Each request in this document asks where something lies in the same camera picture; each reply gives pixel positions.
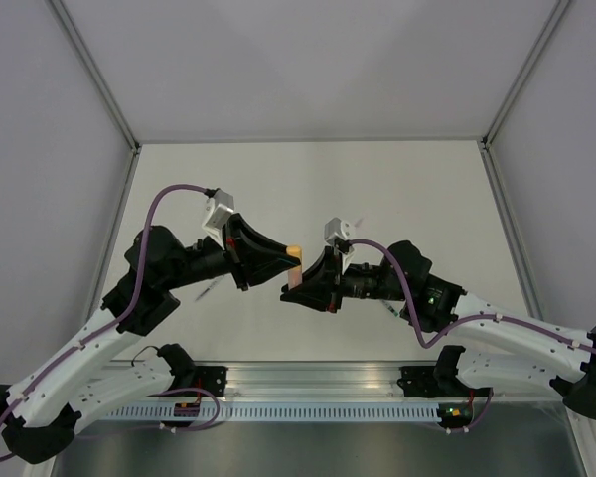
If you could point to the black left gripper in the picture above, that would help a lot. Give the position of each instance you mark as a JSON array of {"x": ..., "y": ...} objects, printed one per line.
[{"x": 258, "y": 271}]

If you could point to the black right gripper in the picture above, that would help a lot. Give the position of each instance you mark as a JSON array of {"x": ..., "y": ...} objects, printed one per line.
[{"x": 323, "y": 282}]

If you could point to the orange marker pen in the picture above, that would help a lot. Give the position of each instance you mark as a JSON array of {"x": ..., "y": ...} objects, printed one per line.
[{"x": 294, "y": 277}]

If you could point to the green gel pen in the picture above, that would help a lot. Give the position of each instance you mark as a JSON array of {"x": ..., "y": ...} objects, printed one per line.
[{"x": 392, "y": 311}]

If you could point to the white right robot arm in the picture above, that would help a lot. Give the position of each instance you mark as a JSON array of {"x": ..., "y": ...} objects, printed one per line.
[{"x": 489, "y": 348}]

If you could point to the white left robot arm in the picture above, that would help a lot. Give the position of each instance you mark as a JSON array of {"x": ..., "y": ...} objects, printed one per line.
[{"x": 41, "y": 415}]

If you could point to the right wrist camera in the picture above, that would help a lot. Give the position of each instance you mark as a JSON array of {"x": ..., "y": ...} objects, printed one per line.
[{"x": 338, "y": 230}]

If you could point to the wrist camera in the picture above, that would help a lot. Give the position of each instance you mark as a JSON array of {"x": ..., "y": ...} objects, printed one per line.
[
  {"x": 338, "y": 230},
  {"x": 219, "y": 207}
]

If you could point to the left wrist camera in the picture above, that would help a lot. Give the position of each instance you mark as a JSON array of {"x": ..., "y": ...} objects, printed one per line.
[{"x": 219, "y": 207}]

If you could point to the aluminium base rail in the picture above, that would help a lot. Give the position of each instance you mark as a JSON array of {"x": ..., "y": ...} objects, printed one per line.
[{"x": 295, "y": 380}]

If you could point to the white slotted cable duct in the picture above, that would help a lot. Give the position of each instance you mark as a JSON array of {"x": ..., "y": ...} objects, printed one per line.
[{"x": 252, "y": 411}]

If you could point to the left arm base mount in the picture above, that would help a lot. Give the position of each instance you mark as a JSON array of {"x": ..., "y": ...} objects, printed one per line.
[{"x": 203, "y": 380}]

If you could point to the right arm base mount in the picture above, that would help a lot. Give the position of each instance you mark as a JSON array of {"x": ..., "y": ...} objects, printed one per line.
[{"x": 426, "y": 382}]

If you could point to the right aluminium frame post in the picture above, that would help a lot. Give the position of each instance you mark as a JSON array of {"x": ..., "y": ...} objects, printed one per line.
[{"x": 543, "y": 39}]

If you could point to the aluminium frame post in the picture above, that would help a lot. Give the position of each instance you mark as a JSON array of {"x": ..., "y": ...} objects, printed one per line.
[
  {"x": 543, "y": 39},
  {"x": 78, "y": 44}
]

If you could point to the left aluminium frame post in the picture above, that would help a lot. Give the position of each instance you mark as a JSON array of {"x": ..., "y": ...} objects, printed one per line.
[{"x": 78, "y": 44}]

